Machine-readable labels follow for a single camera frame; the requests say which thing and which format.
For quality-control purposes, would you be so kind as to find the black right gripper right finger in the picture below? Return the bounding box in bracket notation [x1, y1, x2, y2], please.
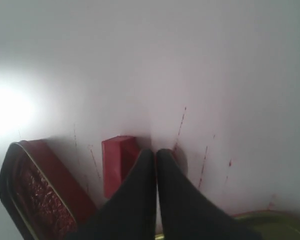
[156, 149, 262, 240]

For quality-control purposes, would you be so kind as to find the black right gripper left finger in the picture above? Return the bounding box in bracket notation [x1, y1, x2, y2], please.
[66, 149, 157, 240]

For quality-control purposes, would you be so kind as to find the red stamp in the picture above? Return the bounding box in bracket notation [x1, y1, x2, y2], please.
[101, 135, 188, 200]

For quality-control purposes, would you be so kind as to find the red ink pad tin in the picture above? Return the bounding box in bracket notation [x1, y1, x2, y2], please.
[0, 140, 97, 240]

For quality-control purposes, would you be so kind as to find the gold tin lid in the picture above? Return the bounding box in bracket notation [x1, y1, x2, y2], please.
[155, 210, 300, 240]

